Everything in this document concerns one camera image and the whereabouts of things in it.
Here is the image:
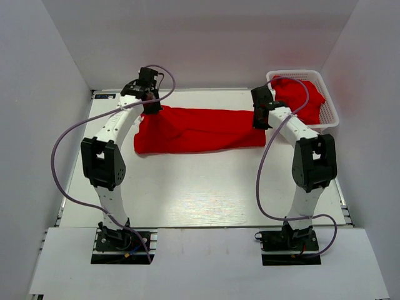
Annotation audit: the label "blue table label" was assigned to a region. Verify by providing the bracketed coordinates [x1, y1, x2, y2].
[94, 94, 116, 99]

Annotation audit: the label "red shirts in basket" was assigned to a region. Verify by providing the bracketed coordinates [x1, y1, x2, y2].
[271, 79, 325, 125]

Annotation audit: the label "red t shirt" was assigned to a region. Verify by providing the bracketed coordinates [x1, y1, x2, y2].
[133, 106, 266, 155]

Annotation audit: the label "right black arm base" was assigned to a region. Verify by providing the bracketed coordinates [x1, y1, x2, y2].
[254, 222, 321, 266]

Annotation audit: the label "white plastic basket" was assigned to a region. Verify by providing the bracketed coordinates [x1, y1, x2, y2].
[266, 69, 339, 131]

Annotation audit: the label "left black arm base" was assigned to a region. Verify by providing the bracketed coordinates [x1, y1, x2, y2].
[91, 222, 158, 265]

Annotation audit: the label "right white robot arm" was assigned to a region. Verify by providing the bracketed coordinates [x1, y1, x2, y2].
[251, 86, 337, 249]

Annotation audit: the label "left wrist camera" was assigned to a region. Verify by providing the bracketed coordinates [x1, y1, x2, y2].
[137, 67, 159, 86]

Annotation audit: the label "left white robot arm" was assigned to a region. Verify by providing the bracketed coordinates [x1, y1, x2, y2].
[81, 77, 159, 249]

